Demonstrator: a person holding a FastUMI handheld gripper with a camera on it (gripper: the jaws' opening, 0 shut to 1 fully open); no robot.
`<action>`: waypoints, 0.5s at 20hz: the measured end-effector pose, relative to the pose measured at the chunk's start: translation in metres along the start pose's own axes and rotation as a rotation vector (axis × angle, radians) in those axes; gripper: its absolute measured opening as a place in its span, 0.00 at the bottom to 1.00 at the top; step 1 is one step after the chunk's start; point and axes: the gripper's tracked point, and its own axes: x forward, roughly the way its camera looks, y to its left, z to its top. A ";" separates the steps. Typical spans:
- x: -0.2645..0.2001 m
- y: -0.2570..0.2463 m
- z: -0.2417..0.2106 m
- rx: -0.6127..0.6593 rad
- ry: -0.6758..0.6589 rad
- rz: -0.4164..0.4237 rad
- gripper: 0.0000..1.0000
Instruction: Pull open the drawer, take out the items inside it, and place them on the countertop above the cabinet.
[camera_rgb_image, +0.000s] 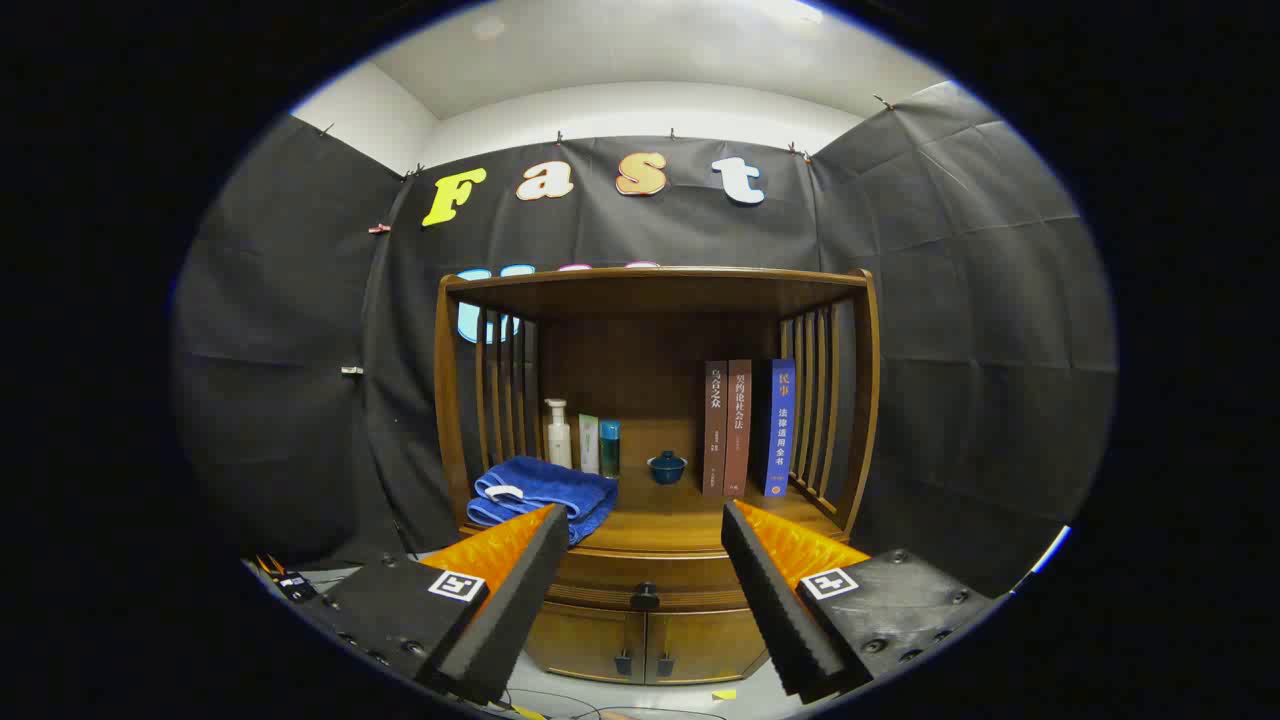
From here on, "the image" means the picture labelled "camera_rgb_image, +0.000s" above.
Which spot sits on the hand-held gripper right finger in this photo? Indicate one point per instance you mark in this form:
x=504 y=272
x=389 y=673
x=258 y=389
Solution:
x=770 y=600

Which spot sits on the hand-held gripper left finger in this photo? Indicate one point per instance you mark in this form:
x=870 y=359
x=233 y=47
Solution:
x=520 y=600

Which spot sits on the wooden drawer with black knob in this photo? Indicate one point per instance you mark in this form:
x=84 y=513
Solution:
x=620 y=570

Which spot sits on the wooden cabinet door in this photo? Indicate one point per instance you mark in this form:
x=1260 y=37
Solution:
x=700 y=645
x=580 y=640

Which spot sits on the wooden countertop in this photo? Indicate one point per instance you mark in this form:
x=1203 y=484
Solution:
x=670 y=515

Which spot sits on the wooden cabinet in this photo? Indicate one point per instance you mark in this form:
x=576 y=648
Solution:
x=640 y=370

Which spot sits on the folded blue towel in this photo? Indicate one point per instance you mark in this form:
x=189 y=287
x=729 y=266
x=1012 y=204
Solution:
x=540 y=485

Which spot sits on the white pump bottle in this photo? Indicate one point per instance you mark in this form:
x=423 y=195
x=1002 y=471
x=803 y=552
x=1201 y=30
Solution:
x=558 y=445

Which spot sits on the dark blue lidded teacup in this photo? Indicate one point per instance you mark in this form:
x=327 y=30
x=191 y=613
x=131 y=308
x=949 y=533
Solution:
x=667 y=470

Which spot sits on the white and green tube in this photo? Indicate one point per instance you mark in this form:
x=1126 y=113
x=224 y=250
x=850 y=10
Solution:
x=589 y=445

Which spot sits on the blue capped bottle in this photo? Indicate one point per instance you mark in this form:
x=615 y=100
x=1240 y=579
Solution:
x=609 y=455

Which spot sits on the blue book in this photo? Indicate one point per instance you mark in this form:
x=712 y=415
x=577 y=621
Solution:
x=782 y=430

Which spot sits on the light brown book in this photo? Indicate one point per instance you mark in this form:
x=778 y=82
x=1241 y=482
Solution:
x=738 y=430

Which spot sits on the dark brown book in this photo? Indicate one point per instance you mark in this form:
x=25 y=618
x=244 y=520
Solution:
x=714 y=430

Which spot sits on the black electronic device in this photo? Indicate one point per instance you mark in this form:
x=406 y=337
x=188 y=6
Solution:
x=292 y=582

